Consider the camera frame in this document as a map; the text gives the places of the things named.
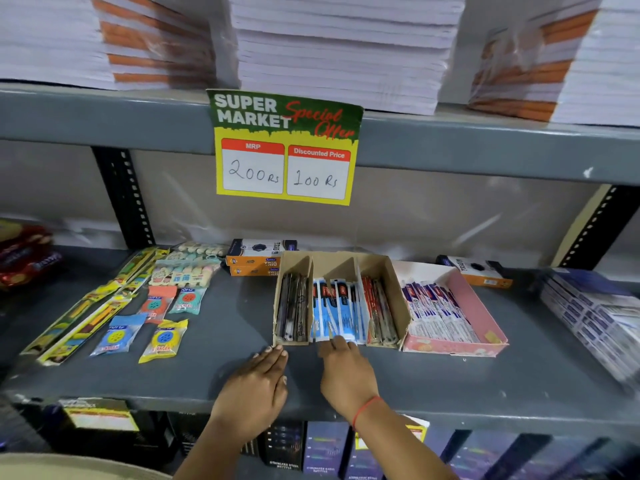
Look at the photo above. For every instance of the person's left hand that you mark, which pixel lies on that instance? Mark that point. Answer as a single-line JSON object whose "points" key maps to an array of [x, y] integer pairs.
{"points": [[250, 394]]}

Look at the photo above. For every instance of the person's right hand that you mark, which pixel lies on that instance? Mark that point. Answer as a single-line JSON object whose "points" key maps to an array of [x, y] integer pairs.
{"points": [[347, 377]]}

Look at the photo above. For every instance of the person's right thumb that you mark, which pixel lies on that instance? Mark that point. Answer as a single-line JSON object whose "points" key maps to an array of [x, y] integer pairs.
{"points": [[325, 353]]}

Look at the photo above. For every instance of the person's left thumb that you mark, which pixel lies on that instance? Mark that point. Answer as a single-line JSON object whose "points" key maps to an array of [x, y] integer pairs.
{"points": [[282, 392]]}

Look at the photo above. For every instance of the person's left forearm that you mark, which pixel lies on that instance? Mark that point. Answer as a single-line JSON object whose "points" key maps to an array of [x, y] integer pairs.
{"points": [[220, 454]]}

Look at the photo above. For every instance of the person's right forearm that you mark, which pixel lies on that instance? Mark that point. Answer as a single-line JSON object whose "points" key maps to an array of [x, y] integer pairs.
{"points": [[400, 449]]}

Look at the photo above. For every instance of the bunch of blue pen packets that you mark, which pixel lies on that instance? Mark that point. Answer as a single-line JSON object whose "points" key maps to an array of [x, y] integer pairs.
{"points": [[335, 309]]}

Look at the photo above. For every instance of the bunch of black pens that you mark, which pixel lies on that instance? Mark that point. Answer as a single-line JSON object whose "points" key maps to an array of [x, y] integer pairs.
{"points": [[292, 307]]}

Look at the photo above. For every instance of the row of dark purple boxes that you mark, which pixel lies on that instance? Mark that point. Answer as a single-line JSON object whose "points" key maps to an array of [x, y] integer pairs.
{"points": [[325, 447]]}

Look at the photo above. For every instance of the bunch of red pen packets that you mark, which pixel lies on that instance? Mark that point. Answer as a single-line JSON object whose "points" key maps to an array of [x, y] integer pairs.
{"points": [[380, 309]]}

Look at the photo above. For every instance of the brown divided cardboard box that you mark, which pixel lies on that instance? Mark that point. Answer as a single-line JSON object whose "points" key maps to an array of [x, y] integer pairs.
{"points": [[340, 267]]}

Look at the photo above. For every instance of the orange flat stationery box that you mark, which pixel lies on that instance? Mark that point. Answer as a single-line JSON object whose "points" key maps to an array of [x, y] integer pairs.
{"points": [[252, 270]]}

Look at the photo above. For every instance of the yellow shelf price label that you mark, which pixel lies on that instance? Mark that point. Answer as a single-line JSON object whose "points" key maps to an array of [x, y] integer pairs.
{"points": [[417, 429], [100, 415]]}

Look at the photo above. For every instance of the bunch of white pen packets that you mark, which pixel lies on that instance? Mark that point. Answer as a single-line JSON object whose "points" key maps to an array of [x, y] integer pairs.
{"points": [[437, 312]]}

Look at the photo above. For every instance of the yellow sharpener packet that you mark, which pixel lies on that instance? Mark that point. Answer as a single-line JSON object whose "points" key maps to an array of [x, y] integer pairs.
{"points": [[164, 340]]}

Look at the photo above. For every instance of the teal sharpener packet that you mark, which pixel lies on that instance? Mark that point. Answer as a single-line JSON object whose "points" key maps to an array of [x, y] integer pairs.
{"points": [[188, 300]]}

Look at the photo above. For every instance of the orange sharpener packet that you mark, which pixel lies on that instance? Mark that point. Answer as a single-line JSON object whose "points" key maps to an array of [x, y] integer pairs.
{"points": [[157, 303]]}

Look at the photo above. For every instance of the pink cardboard box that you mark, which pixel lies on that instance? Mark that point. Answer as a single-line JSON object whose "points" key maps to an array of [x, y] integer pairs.
{"points": [[475, 314]]}

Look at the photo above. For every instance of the clear packet of printed erasers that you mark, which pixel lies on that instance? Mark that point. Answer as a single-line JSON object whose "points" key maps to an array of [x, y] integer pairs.
{"points": [[182, 273]]}

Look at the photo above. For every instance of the clear packet of white erasers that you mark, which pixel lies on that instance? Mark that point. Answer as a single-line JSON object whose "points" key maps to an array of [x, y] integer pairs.
{"points": [[202, 248]]}

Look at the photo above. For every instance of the black white orange small box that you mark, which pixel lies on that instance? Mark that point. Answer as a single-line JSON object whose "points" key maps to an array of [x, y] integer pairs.
{"points": [[475, 270]]}

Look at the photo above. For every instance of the blue sharpener packet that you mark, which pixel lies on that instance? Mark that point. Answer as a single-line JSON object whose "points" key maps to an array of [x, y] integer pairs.
{"points": [[117, 335]]}

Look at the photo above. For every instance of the long yellow ruler packet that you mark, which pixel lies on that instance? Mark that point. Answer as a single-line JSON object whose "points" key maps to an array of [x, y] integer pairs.
{"points": [[82, 307], [90, 327]]}

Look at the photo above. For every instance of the green yellow price sign card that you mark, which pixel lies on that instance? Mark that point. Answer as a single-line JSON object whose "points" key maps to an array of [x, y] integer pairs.
{"points": [[285, 144]]}

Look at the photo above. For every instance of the beige round basket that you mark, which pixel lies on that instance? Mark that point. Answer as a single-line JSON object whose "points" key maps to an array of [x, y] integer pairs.
{"points": [[70, 468]]}

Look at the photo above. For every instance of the black perforated shelf upright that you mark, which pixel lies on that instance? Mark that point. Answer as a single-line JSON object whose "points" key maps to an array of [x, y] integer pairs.
{"points": [[597, 227], [125, 199]]}

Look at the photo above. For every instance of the grey metal shelf rack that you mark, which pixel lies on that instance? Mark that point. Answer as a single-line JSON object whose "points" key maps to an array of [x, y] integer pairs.
{"points": [[500, 144]]}

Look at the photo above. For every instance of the stack of white blue boxes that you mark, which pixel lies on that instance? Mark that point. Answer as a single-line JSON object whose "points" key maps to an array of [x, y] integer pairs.
{"points": [[595, 314]]}

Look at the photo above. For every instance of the red biscuit packet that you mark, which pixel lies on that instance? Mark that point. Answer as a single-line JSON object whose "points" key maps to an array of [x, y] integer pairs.
{"points": [[27, 272], [22, 242]]}

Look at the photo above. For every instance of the stack of plain white notebooks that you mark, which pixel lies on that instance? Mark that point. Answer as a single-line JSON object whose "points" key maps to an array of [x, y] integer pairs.
{"points": [[345, 44]]}

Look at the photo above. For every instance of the wrapped stack of orange notebooks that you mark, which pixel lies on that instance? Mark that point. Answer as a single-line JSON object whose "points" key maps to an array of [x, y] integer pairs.
{"points": [[575, 69]]}

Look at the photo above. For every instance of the stack of white orange notebooks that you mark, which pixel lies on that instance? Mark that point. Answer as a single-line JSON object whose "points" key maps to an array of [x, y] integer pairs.
{"points": [[60, 39]]}

